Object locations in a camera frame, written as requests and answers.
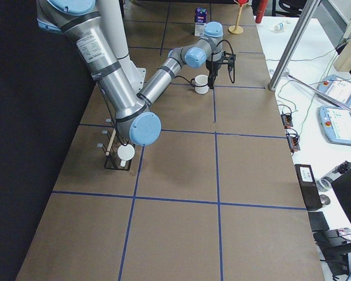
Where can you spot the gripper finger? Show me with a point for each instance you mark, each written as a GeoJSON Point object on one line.
{"type": "Point", "coordinates": [213, 82]}
{"type": "Point", "coordinates": [210, 82]}

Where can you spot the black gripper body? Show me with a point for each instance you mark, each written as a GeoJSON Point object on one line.
{"type": "Point", "coordinates": [212, 68]}

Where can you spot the milk carton blue white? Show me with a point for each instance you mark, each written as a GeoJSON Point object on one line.
{"type": "Point", "coordinates": [200, 19]}

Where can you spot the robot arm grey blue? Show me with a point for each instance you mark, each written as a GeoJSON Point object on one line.
{"type": "Point", "coordinates": [96, 28]}

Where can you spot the wooden mug tree stand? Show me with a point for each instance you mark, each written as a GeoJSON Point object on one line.
{"type": "Point", "coordinates": [236, 29]}

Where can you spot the small blue white bottle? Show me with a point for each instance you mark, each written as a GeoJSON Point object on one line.
{"type": "Point", "coordinates": [279, 27]}

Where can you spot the red connector board far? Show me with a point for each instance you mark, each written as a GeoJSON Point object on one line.
{"type": "Point", "coordinates": [287, 120]}

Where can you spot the red connector board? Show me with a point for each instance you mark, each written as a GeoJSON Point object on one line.
{"type": "Point", "coordinates": [287, 120]}
{"type": "Point", "coordinates": [293, 139]}

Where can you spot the red connector board near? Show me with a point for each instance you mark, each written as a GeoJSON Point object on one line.
{"type": "Point", "coordinates": [293, 139]}

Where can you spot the white mug on rack front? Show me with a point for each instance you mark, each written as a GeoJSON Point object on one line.
{"type": "Point", "coordinates": [125, 153]}

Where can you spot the teach pendant far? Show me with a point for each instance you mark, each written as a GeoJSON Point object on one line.
{"type": "Point", "coordinates": [337, 88]}

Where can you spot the teach pendant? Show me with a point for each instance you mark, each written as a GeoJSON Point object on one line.
{"type": "Point", "coordinates": [337, 88]}
{"type": "Point", "coordinates": [336, 124]}

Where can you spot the teach pendant near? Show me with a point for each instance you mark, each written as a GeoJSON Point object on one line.
{"type": "Point", "coordinates": [336, 124]}

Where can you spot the tape roll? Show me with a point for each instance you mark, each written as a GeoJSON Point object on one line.
{"type": "Point", "coordinates": [324, 183]}

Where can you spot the black box white label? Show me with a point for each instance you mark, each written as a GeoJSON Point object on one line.
{"type": "Point", "coordinates": [308, 187]}

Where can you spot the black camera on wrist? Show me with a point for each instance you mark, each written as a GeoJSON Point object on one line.
{"type": "Point", "coordinates": [229, 60]}

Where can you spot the aluminium frame post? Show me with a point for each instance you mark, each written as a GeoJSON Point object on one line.
{"type": "Point", "coordinates": [300, 27]}

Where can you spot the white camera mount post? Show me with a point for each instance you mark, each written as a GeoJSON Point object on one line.
{"type": "Point", "coordinates": [114, 31]}

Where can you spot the black wire mug rack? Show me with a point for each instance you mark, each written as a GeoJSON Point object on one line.
{"type": "Point", "coordinates": [112, 161]}

